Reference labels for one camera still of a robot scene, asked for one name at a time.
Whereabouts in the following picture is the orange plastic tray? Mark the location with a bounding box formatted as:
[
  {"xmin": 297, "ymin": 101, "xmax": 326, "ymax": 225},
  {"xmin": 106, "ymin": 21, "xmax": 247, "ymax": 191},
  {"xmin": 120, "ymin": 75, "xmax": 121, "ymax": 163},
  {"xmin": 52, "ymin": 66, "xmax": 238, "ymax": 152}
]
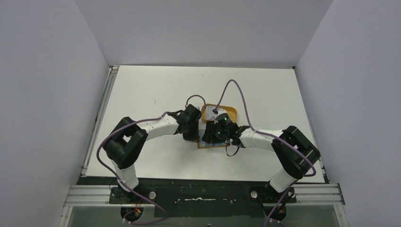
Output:
[{"xmin": 201, "ymin": 104, "xmax": 237, "ymax": 123}]

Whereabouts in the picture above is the orange leather card holder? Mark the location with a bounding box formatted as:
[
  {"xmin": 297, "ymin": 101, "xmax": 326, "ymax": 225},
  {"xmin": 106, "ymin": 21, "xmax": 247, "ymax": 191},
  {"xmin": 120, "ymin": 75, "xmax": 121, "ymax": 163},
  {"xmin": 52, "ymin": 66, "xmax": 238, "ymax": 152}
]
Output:
[{"xmin": 197, "ymin": 139, "xmax": 229, "ymax": 149}]

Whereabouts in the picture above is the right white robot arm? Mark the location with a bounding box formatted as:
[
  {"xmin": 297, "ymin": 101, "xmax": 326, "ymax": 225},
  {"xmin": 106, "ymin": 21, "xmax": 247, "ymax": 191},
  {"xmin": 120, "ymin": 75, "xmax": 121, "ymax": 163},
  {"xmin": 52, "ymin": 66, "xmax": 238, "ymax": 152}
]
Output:
[{"xmin": 202, "ymin": 113, "xmax": 321, "ymax": 202}]

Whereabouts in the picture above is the credit card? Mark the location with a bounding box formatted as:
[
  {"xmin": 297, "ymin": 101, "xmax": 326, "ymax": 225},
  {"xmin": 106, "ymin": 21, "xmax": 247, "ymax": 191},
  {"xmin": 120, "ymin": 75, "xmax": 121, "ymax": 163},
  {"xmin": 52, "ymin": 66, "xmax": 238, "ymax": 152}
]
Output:
[{"xmin": 204, "ymin": 106, "xmax": 227, "ymax": 121}]

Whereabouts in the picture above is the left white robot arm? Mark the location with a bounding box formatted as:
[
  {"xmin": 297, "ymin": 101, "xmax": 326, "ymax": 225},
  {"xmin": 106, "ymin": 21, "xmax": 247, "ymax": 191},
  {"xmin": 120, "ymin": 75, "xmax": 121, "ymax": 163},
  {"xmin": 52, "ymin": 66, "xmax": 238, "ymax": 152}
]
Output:
[{"xmin": 99, "ymin": 105, "xmax": 201, "ymax": 203}]

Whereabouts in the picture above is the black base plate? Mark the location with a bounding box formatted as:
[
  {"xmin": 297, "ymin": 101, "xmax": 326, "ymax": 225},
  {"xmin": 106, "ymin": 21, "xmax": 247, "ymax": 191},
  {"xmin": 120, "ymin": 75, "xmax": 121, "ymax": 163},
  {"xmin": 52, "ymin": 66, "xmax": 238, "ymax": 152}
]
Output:
[{"xmin": 109, "ymin": 178, "xmax": 296, "ymax": 218}]

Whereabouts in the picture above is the aluminium frame rail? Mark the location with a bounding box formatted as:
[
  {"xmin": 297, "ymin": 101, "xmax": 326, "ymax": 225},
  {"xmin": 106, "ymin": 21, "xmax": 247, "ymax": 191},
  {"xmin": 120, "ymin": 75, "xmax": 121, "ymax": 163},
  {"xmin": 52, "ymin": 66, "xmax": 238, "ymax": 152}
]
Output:
[{"xmin": 64, "ymin": 184, "xmax": 345, "ymax": 207}]

